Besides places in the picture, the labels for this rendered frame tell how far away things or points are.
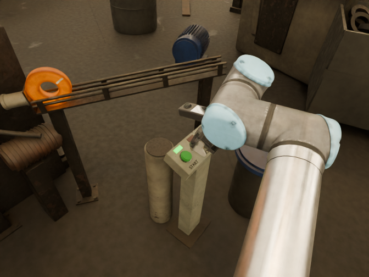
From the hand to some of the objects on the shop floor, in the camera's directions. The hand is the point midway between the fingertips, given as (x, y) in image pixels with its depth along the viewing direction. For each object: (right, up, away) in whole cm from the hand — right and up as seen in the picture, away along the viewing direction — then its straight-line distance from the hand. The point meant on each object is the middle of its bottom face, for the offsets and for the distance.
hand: (192, 147), depth 82 cm
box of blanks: (+152, +23, +132) cm, 203 cm away
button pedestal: (0, -44, +51) cm, 67 cm away
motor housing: (-69, -35, +55) cm, 95 cm away
